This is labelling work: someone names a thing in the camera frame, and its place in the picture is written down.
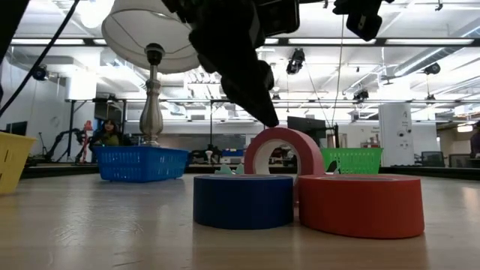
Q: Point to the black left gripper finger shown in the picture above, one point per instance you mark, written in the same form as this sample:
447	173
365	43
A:
236	63
268	75

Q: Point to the pink tape roll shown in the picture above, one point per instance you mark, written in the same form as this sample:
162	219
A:
285	137

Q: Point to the teal staple remover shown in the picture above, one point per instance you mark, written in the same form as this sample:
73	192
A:
228	170

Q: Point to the blue tape roll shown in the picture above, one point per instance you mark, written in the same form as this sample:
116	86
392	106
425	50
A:
243	202

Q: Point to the red tape roll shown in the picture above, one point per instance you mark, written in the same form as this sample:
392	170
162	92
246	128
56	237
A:
360	206

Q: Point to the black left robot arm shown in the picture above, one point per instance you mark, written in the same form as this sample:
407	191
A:
9	22

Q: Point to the black background robot arm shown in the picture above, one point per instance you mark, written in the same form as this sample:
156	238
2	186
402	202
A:
63	140

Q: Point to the black computer monitor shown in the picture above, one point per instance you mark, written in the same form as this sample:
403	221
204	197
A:
307	125

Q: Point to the silver table lamp white shade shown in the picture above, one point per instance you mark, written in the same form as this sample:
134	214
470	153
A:
151	108

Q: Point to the green plastic basket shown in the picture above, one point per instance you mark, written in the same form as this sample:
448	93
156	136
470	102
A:
356	161

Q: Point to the white pillar with signs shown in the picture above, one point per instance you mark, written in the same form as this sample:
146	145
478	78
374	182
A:
395	135

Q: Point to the blue plastic basket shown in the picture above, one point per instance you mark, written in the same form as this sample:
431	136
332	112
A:
138	165

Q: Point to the person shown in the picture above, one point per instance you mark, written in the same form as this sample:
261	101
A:
108	137
476	142

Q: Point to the red stand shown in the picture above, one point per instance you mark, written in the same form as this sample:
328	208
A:
87	138

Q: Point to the grey office chair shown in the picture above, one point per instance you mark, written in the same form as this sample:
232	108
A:
433	159

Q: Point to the small dark monitor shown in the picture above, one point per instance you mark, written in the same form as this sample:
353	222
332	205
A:
17	128

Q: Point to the yellow plastic basket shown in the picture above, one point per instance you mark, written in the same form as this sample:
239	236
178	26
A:
15	165

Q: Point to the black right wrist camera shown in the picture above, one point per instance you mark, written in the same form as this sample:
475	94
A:
362	28

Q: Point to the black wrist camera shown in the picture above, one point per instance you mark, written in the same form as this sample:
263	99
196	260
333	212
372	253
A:
362	28
279	17

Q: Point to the black ceiling camera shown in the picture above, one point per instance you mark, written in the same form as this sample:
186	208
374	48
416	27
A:
296	60
432	68
360	94
39	73

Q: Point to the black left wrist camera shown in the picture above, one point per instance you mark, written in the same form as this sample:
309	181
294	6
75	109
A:
279	17

